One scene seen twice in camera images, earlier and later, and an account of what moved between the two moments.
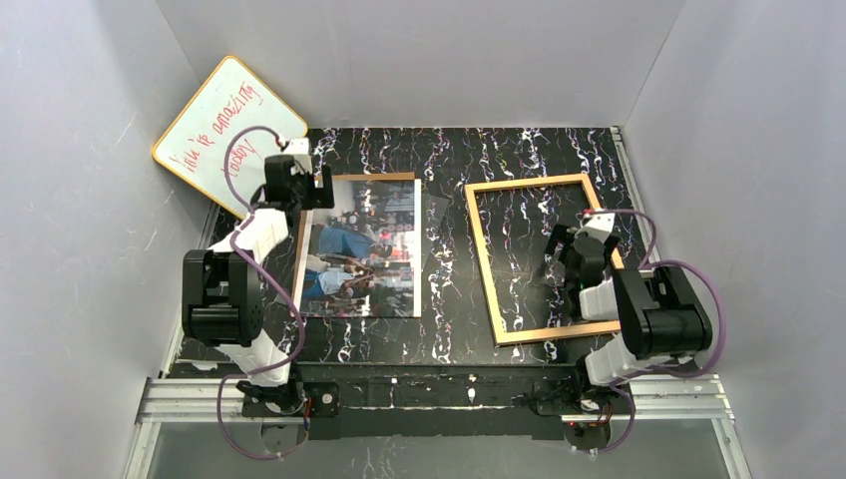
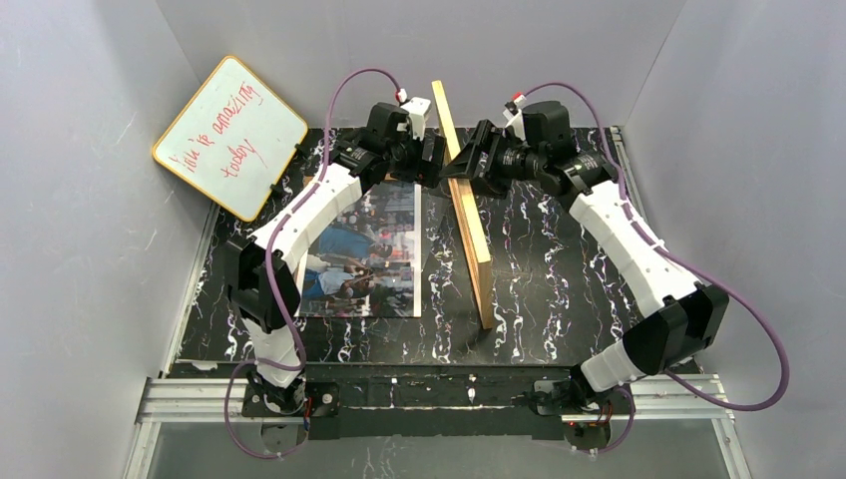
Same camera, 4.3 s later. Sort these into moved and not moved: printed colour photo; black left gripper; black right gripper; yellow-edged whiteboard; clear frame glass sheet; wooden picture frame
Moved: black left gripper; clear frame glass sheet; wooden picture frame; black right gripper
Not moved: yellow-edged whiteboard; printed colour photo
